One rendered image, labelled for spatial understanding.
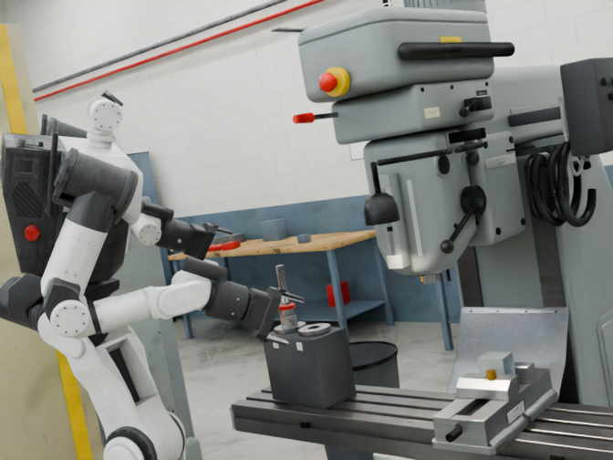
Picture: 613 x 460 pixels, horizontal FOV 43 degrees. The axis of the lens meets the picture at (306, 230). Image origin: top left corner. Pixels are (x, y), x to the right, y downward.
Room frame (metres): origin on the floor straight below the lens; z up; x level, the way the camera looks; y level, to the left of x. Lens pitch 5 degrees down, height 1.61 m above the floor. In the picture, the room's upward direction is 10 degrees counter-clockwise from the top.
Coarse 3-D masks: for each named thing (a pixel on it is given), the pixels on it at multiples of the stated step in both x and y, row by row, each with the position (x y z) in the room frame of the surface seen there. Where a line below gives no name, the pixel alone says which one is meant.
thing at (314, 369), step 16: (288, 336) 2.07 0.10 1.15; (304, 336) 2.04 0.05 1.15; (320, 336) 2.01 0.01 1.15; (336, 336) 2.04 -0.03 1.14; (272, 352) 2.12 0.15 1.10; (288, 352) 2.07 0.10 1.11; (304, 352) 2.02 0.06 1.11; (320, 352) 2.00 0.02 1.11; (336, 352) 2.03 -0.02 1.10; (272, 368) 2.13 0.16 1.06; (288, 368) 2.08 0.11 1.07; (304, 368) 2.03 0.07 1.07; (320, 368) 1.99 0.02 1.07; (336, 368) 2.03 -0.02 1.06; (272, 384) 2.14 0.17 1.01; (288, 384) 2.09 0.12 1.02; (304, 384) 2.04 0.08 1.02; (320, 384) 1.99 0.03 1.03; (336, 384) 2.02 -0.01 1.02; (352, 384) 2.06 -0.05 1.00; (288, 400) 2.10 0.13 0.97; (304, 400) 2.05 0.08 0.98; (320, 400) 2.00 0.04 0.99; (336, 400) 2.01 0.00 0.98
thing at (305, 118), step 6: (300, 114) 1.70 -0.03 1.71; (306, 114) 1.71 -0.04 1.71; (312, 114) 1.72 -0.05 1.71; (318, 114) 1.74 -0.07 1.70; (324, 114) 1.75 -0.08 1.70; (330, 114) 1.77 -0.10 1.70; (336, 114) 1.78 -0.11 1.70; (294, 120) 1.69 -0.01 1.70; (300, 120) 1.69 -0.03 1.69; (306, 120) 1.70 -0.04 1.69; (312, 120) 1.72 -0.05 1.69
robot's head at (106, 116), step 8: (88, 104) 1.85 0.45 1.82; (96, 104) 1.77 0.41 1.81; (104, 104) 1.76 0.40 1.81; (112, 104) 1.77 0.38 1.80; (88, 112) 1.85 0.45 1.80; (96, 112) 1.76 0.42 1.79; (104, 112) 1.77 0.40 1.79; (112, 112) 1.77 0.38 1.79; (120, 112) 1.78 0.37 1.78; (96, 120) 1.76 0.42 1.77; (104, 120) 1.77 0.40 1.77; (112, 120) 1.78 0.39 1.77; (120, 120) 1.78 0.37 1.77; (96, 128) 1.81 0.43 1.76; (104, 128) 1.77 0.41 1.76; (112, 128) 1.78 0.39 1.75; (96, 136) 1.80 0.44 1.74; (104, 136) 1.81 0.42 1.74; (112, 136) 1.83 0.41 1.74
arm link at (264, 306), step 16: (240, 288) 1.72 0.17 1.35; (272, 288) 1.76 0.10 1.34; (240, 304) 1.70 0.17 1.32; (256, 304) 1.73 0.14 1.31; (272, 304) 1.74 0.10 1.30; (224, 320) 1.72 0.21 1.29; (240, 320) 1.75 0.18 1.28; (256, 320) 1.73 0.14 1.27; (272, 320) 1.74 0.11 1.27; (256, 336) 1.74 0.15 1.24
